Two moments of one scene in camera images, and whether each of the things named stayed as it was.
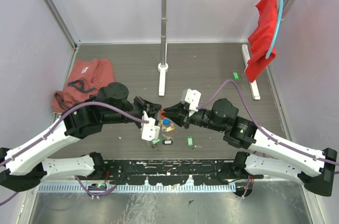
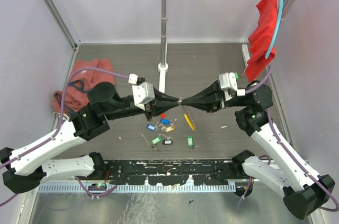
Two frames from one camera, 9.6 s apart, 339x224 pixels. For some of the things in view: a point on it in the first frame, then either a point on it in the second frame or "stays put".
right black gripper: x=179 y=114 -> x=212 y=97
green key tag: x=190 y=141 stays put
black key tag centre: x=167 y=142 stays put
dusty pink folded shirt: x=87 y=79 stays put
